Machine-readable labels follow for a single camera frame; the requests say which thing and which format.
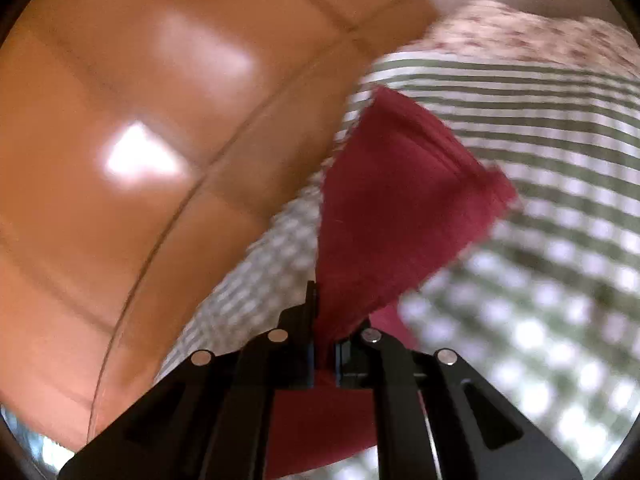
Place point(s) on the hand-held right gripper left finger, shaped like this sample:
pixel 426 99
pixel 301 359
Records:
pixel 299 352

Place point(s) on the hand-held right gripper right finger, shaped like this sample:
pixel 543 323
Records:
pixel 346 360

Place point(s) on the dark red garment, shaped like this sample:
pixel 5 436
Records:
pixel 390 200

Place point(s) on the wooden wardrobe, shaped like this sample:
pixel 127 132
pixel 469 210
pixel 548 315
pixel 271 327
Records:
pixel 150 160

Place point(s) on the green checked blanket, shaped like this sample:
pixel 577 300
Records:
pixel 550 135

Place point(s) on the floral pillow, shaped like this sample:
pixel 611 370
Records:
pixel 525 35

